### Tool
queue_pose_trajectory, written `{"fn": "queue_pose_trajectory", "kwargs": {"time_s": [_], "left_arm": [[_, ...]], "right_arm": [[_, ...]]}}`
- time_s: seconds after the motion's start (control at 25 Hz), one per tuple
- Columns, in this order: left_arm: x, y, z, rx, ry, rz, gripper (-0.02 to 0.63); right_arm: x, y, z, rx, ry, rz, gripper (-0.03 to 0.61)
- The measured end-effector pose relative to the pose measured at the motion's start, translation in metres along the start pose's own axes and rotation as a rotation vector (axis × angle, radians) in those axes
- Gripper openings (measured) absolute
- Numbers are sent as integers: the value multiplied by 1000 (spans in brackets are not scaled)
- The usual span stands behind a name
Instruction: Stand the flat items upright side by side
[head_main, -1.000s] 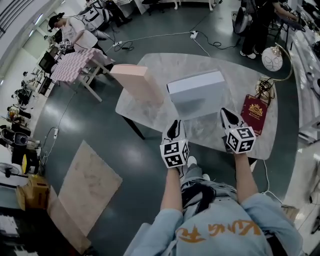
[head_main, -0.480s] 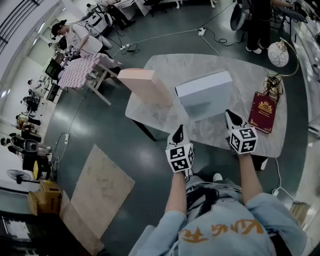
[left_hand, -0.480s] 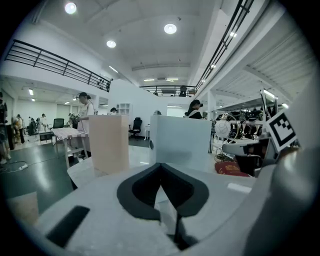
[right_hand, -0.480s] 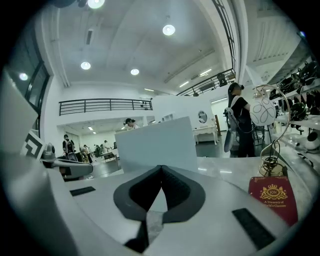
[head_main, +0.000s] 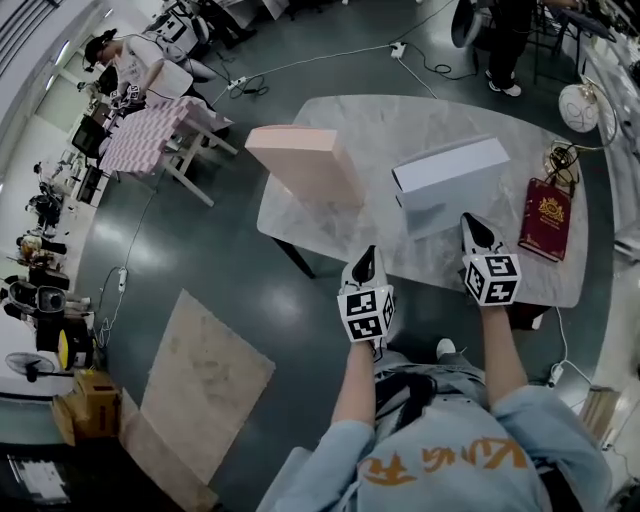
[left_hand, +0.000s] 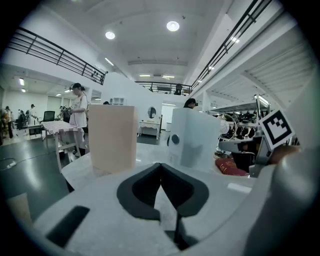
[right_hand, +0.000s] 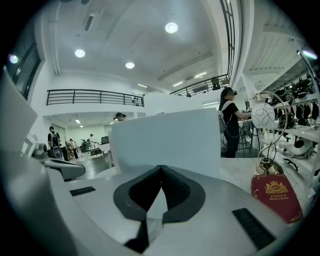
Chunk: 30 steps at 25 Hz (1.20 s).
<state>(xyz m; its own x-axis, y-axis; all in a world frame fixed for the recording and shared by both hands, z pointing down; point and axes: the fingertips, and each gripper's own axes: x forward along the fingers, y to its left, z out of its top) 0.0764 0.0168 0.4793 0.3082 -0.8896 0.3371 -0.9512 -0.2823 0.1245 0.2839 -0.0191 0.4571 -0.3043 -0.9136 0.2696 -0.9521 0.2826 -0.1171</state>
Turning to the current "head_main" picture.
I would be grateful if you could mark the black metal stool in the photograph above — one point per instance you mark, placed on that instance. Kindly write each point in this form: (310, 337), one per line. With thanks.
(575, 20)

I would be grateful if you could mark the brown cardboard box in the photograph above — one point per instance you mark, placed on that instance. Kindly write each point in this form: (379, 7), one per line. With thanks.
(90, 405)

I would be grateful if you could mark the white box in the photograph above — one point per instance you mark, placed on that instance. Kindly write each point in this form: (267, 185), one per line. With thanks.
(450, 170)

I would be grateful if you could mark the pink checkered table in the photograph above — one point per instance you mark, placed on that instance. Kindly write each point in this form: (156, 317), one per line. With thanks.
(140, 140)

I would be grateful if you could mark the person's white shoe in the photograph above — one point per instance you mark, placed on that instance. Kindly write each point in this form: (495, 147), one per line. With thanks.
(445, 346)

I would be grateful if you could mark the white power strip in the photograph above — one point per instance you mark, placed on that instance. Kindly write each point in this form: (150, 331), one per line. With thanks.
(398, 49)
(237, 83)
(122, 278)
(555, 375)

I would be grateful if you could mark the person's right forearm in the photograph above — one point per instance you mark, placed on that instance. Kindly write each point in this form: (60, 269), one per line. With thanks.
(502, 360)

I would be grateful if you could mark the beige floor mat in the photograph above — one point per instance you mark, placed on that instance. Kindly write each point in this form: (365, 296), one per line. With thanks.
(200, 375)

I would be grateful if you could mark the black desk fan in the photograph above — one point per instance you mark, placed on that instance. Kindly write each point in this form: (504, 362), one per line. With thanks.
(25, 365)

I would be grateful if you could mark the light wooden plank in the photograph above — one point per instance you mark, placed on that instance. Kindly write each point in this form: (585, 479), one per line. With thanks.
(600, 412)

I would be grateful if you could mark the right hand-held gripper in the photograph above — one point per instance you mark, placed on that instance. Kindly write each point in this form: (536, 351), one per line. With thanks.
(492, 280)

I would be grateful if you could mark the pink box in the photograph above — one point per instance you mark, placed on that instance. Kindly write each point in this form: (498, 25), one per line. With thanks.
(310, 170)

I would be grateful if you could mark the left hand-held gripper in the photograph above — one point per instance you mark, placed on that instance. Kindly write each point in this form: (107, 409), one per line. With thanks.
(365, 315)

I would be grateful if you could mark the red hardcover book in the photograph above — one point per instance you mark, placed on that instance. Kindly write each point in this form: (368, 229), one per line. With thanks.
(545, 220)

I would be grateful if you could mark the grey standing fan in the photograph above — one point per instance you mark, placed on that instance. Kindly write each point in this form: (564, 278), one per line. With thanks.
(465, 22)

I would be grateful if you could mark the person's light blue shirt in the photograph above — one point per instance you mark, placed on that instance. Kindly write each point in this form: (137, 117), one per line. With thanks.
(550, 430)

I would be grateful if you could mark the person's light denim jeans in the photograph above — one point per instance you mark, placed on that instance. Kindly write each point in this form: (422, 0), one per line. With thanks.
(450, 365)

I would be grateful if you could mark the dark table leg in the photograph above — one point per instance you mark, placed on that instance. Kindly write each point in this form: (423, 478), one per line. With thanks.
(300, 260)
(525, 315)

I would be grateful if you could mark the person's left forearm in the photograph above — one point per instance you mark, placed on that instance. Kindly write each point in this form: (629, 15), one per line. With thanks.
(356, 385)

